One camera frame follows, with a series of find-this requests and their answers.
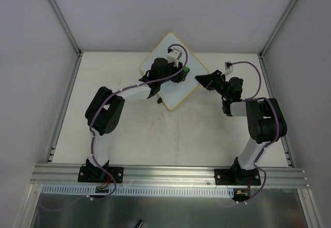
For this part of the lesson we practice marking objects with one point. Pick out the yellow framed whiteboard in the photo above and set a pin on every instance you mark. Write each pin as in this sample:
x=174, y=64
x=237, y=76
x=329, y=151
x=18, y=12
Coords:
x=173, y=94

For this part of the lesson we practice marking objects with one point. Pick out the black whiteboard clip lower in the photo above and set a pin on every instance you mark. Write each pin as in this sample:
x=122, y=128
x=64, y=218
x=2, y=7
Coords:
x=159, y=100

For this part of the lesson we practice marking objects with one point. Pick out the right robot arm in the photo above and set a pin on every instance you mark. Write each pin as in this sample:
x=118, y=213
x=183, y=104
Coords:
x=265, y=123

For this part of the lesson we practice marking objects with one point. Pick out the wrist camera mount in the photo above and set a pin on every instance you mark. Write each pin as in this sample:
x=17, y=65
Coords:
x=228, y=68
x=173, y=56

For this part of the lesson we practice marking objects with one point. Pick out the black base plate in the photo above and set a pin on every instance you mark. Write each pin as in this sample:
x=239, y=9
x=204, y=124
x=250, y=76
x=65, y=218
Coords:
x=241, y=178
x=92, y=174

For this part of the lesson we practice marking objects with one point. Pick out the small black object bottom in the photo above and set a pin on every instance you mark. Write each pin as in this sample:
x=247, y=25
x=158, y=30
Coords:
x=139, y=224

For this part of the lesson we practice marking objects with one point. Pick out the right aluminium frame post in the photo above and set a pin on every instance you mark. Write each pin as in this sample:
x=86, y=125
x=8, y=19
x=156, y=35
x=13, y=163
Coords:
x=280, y=23

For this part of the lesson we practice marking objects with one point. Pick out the aluminium frame post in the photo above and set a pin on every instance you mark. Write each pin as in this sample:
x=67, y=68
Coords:
x=63, y=23
x=280, y=23

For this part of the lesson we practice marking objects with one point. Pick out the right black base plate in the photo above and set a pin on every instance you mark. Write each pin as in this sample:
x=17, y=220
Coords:
x=241, y=178

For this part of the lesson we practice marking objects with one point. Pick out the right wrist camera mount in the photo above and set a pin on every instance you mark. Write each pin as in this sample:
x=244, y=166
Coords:
x=228, y=68

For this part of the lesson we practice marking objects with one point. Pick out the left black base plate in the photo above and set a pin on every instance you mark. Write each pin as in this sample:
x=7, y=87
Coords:
x=92, y=174

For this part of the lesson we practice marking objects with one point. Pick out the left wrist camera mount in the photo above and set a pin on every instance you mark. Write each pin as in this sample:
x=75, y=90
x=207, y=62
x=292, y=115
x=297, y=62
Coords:
x=173, y=56

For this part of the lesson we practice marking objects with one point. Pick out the slotted white cable duct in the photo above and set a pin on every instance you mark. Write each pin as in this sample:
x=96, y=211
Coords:
x=139, y=191

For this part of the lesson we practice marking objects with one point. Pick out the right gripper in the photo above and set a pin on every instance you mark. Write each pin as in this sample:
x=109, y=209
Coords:
x=215, y=79

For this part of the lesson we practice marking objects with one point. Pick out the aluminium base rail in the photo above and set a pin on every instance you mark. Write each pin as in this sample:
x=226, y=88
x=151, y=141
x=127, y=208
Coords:
x=168, y=176

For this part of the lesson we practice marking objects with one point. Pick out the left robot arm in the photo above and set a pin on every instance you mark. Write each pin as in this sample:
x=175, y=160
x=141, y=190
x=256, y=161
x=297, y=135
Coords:
x=105, y=110

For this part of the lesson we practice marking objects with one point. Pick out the green bone-shaped eraser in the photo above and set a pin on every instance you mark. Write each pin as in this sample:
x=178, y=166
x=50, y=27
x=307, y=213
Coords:
x=185, y=72

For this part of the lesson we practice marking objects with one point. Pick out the left aluminium frame post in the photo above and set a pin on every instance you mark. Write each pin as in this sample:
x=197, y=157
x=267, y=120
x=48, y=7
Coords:
x=63, y=23

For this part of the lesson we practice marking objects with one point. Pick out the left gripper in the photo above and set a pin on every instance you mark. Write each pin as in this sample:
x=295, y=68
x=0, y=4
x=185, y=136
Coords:
x=178, y=74

